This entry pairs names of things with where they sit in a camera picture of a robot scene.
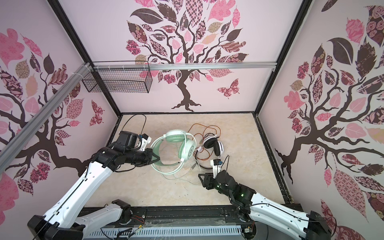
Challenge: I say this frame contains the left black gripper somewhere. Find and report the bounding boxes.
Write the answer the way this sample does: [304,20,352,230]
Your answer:
[125,148,160,167]

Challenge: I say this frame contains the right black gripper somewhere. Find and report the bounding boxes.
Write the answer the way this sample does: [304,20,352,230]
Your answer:
[197,172,233,200]

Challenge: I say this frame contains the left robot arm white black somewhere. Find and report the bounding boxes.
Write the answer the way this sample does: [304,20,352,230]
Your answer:
[28,131,160,240]

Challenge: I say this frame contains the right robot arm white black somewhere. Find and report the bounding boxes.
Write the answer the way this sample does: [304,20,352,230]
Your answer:
[198,170,332,240]

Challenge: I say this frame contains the white black headphones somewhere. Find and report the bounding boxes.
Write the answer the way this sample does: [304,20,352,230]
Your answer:
[194,133,224,171]

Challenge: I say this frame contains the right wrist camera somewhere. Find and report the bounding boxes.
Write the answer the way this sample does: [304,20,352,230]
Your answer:
[210,159,224,176]

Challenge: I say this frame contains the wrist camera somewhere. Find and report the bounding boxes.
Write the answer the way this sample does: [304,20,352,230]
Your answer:
[139,134,152,152]
[210,159,224,176]

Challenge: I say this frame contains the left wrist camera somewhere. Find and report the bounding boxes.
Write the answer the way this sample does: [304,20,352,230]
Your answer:
[139,134,152,152]

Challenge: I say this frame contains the white slotted cable duct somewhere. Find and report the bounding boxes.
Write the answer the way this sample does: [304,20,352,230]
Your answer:
[85,226,244,240]

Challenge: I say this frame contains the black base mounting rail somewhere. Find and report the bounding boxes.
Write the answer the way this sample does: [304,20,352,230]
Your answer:
[64,203,304,224]

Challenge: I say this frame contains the black wire mesh basket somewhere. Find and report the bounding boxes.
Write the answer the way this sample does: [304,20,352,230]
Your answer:
[82,60,153,94]

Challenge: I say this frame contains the aluminium rail back wall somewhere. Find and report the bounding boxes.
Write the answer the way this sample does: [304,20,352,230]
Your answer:
[93,62,277,71]

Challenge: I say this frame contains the aluminium rail wall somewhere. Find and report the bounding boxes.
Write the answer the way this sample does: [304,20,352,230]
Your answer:
[93,62,277,71]
[1,63,92,173]

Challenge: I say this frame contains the aluminium rail left wall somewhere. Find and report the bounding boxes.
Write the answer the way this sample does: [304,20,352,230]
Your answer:
[1,63,92,173]

